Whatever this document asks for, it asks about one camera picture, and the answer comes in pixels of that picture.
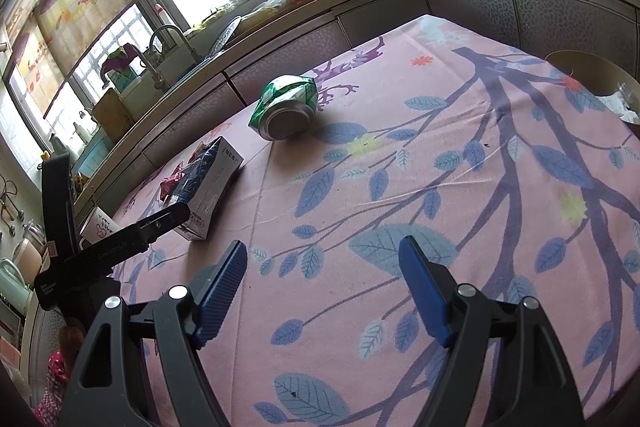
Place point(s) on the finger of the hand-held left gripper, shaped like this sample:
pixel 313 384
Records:
pixel 165 222

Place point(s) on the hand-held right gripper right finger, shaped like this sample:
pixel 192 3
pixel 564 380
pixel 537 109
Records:
pixel 422 287

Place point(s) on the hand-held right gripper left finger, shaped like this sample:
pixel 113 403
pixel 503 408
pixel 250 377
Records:
pixel 222 287

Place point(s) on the red candy wrapper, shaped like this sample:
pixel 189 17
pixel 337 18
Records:
pixel 172 184

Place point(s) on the dark blue and white carton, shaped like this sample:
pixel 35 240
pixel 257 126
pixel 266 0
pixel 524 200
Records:
pixel 215 187

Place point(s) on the crushed green can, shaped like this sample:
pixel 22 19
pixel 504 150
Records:
pixel 287 122

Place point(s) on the tan round bin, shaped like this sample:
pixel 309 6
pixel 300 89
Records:
pixel 585 69

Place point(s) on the person's left forearm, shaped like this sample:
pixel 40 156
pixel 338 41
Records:
pixel 57 377

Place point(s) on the white mug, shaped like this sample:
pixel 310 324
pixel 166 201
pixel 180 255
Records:
pixel 100 227

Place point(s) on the glass jar with pink contents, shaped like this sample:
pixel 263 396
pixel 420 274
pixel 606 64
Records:
pixel 27 252

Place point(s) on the pale green kettle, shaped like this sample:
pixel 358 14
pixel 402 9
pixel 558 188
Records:
pixel 12 284

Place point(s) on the pink floral tablecloth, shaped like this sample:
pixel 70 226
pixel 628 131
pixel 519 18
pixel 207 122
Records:
pixel 450 187

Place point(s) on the brown cutting board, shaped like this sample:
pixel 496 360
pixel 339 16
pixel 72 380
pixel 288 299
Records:
pixel 112 112

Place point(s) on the pale green plastic tub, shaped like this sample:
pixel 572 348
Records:
pixel 131 89

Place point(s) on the green and purple rag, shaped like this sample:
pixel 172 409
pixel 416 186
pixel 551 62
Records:
pixel 120 59

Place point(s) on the metal kitchen faucet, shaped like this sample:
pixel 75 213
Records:
pixel 169 27

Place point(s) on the patterned plate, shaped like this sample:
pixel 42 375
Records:
pixel 225 34

